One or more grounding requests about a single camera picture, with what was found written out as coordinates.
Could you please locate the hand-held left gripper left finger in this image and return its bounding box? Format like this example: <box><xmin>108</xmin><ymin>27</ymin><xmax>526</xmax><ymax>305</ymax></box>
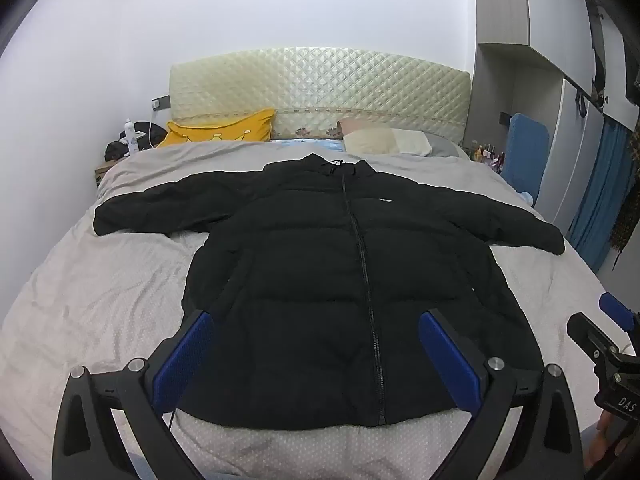
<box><xmin>51</xmin><ymin>308</ymin><xmax>216</xmax><ymax>480</ymax></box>

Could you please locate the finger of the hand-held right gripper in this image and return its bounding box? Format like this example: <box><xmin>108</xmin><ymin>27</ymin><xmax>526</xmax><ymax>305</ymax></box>
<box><xmin>566</xmin><ymin>311</ymin><xmax>626</xmax><ymax>362</ymax></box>
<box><xmin>598</xmin><ymin>291</ymin><xmax>640</xmax><ymax>334</ymax></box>

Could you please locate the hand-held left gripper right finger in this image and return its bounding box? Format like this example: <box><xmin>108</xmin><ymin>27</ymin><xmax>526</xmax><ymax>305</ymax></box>
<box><xmin>418</xmin><ymin>308</ymin><xmax>585</xmax><ymax>480</ymax></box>

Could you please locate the black puffer jacket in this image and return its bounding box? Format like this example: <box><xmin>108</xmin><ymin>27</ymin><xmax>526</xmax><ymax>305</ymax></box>
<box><xmin>93</xmin><ymin>154</ymin><xmax>567</xmax><ymax>429</ymax></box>

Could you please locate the person's right hand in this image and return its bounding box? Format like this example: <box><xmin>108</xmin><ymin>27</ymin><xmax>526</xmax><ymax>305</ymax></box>
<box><xmin>584</xmin><ymin>409</ymin><xmax>617</xmax><ymax>480</ymax></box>

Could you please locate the bed with grey sheet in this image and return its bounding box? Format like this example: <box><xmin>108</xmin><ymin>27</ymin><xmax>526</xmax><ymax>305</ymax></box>
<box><xmin>0</xmin><ymin>130</ymin><xmax>640</xmax><ymax>480</ymax></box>

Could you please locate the blue curtain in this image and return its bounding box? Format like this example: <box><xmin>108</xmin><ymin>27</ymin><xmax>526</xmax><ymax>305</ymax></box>
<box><xmin>568</xmin><ymin>119</ymin><xmax>635</xmax><ymax>274</ymax></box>

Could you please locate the blue padded board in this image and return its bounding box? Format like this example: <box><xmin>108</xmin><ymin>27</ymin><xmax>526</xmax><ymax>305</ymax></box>
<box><xmin>501</xmin><ymin>113</ymin><xmax>550</xmax><ymax>206</ymax></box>

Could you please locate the cardboard box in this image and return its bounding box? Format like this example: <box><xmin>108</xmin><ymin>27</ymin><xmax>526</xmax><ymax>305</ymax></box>
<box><xmin>93</xmin><ymin>160</ymin><xmax>119</xmax><ymax>190</ymax></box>

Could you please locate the group of cosmetic bottles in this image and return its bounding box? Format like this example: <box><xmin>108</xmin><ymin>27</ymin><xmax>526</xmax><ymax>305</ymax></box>
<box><xmin>469</xmin><ymin>142</ymin><xmax>506</xmax><ymax>174</ymax></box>

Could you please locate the grey pillow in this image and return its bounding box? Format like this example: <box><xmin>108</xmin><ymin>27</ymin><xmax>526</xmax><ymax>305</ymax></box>
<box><xmin>424</xmin><ymin>132</ymin><xmax>467</xmax><ymax>157</ymax></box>

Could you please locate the black bag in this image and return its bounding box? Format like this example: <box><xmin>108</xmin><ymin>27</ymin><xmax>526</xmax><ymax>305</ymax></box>
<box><xmin>104</xmin><ymin>120</ymin><xmax>169</xmax><ymax>162</ymax></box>

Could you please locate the yellow pillow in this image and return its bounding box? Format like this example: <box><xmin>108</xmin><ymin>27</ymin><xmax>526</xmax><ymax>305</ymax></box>
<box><xmin>157</xmin><ymin>108</ymin><xmax>277</xmax><ymax>148</ymax></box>

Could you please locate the beige pillow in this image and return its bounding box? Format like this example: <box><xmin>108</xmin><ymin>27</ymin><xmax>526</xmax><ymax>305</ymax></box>
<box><xmin>343</xmin><ymin>127</ymin><xmax>433</xmax><ymax>157</ymax></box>

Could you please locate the light blue patterned cloth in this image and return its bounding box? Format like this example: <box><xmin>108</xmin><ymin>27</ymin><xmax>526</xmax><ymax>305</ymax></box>
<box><xmin>270</xmin><ymin>137</ymin><xmax>346</xmax><ymax>154</ymax></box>

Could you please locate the pink pillow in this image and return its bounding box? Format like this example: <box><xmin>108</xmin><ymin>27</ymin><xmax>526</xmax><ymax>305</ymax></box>
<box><xmin>337</xmin><ymin>117</ymin><xmax>396</xmax><ymax>137</ymax></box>

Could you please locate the cream quilted headboard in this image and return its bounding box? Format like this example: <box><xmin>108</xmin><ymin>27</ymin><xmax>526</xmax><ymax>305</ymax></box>
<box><xmin>167</xmin><ymin>46</ymin><xmax>473</xmax><ymax>143</ymax></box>

